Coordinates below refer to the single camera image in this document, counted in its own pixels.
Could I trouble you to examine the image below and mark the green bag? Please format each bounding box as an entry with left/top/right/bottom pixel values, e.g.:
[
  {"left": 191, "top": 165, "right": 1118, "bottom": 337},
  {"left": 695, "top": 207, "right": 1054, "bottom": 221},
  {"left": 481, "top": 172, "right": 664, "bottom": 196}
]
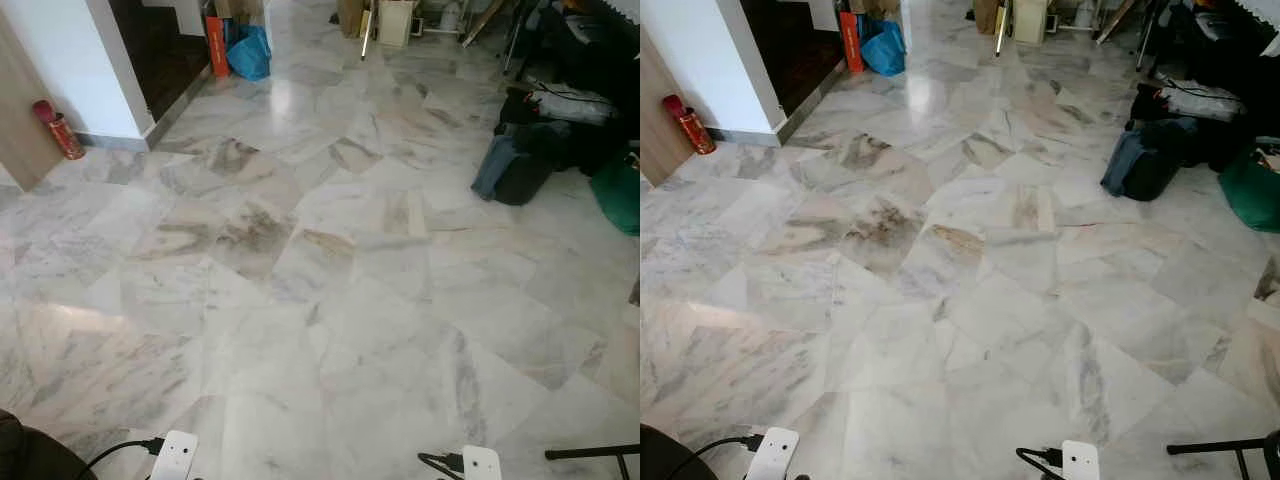
[
  {"left": 1217, "top": 148, "right": 1280, "bottom": 234},
  {"left": 589, "top": 150, "right": 641, "bottom": 238}
]

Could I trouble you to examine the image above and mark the black backpack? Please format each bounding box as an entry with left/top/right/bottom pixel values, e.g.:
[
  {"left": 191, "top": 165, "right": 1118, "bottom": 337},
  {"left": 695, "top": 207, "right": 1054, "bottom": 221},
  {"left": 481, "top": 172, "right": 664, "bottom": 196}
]
[
  {"left": 1130, "top": 82, "right": 1256, "bottom": 173},
  {"left": 497, "top": 85, "right": 626, "bottom": 179}
]

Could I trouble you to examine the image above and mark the light wooden panel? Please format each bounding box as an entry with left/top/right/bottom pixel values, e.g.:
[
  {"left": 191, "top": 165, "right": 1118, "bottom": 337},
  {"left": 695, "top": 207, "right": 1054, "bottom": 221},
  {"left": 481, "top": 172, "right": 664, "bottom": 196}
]
[
  {"left": 0, "top": 10, "right": 66, "bottom": 193},
  {"left": 640, "top": 25, "right": 693, "bottom": 189}
]

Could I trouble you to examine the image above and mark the red cylindrical canister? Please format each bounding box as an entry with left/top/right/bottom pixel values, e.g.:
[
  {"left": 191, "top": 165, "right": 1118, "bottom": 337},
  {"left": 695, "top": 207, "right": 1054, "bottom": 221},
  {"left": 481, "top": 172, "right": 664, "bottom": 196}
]
[
  {"left": 661, "top": 94, "right": 717, "bottom": 156},
  {"left": 31, "top": 99, "right": 87, "bottom": 161}
]

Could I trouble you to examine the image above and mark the black duffel bag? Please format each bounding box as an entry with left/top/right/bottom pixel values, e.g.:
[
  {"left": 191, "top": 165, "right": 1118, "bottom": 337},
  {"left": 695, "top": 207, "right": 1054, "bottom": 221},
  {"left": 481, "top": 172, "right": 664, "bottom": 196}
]
[
  {"left": 495, "top": 122, "right": 573, "bottom": 207},
  {"left": 1122, "top": 118, "right": 1201, "bottom": 203}
]

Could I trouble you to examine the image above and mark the grey plastic bag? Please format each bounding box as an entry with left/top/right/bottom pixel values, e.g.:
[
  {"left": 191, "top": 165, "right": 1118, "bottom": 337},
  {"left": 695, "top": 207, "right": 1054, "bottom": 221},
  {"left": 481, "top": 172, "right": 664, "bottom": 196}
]
[
  {"left": 530, "top": 85, "right": 616, "bottom": 126},
  {"left": 1160, "top": 80, "right": 1246, "bottom": 123}
]

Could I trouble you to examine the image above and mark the black metal stand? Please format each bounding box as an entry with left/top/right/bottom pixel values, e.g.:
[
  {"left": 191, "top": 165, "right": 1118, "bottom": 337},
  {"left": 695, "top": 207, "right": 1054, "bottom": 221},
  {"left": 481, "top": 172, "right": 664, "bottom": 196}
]
[
  {"left": 545, "top": 443, "right": 641, "bottom": 480},
  {"left": 1166, "top": 430, "right": 1280, "bottom": 480}
]

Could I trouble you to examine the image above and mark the dark rounded object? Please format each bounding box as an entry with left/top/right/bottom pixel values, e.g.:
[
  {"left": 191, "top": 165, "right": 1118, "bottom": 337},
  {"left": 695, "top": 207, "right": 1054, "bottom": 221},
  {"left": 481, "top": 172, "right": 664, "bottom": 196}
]
[
  {"left": 640, "top": 424, "right": 721, "bottom": 480},
  {"left": 0, "top": 408, "right": 98, "bottom": 480}
]

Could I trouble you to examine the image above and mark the orange red flat box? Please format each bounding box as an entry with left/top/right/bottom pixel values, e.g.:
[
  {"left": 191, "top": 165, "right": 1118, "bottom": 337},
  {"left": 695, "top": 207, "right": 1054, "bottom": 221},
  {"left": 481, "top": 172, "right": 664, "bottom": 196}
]
[
  {"left": 838, "top": 12, "right": 864, "bottom": 74},
  {"left": 205, "top": 15, "right": 231, "bottom": 79}
]

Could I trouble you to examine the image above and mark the blue plastic bag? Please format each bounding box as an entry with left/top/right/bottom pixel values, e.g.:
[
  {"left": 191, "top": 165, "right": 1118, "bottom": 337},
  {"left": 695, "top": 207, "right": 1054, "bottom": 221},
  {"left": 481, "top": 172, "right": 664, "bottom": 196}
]
[
  {"left": 862, "top": 18, "right": 908, "bottom": 78},
  {"left": 225, "top": 22, "right": 273, "bottom": 82}
]

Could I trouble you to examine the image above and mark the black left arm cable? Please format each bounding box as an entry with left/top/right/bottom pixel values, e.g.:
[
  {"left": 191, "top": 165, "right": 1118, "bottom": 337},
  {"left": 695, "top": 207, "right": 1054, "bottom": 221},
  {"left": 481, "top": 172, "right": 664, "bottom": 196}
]
[
  {"left": 665, "top": 435, "right": 766, "bottom": 480},
  {"left": 78, "top": 437, "right": 166, "bottom": 480}
]

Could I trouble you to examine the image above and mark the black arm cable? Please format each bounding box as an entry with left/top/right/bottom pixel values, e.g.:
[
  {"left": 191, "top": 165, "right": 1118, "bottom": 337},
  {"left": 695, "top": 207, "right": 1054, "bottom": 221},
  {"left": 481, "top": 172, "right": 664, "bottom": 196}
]
[
  {"left": 78, "top": 437, "right": 166, "bottom": 480},
  {"left": 1016, "top": 447, "right": 1064, "bottom": 480},
  {"left": 418, "top": 452, "right": 466, "bottom": 480},
  {"left": 665, "top": 435, "right": 766, "bottom": 480}
]

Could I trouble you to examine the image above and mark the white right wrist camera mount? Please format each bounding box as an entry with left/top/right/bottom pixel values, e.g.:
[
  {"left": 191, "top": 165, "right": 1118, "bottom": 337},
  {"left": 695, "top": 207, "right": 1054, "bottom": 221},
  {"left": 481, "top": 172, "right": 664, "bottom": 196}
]
[
  {"left": 1061, "top": 440, "right": 1101, "bottom": 480},
  {"left": 462, "top": 445, "right": 502, "bottom": 480}
]

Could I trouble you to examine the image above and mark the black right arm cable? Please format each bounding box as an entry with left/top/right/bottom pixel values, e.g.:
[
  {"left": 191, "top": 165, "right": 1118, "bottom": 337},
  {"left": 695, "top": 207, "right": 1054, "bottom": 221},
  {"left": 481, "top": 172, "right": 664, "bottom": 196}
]
[
  {"left": 418, "top": 452, "right": 466, "bottom": 480},
  {"left": 1016, "top": 447, "right": 1064, "bottom": 480}
]

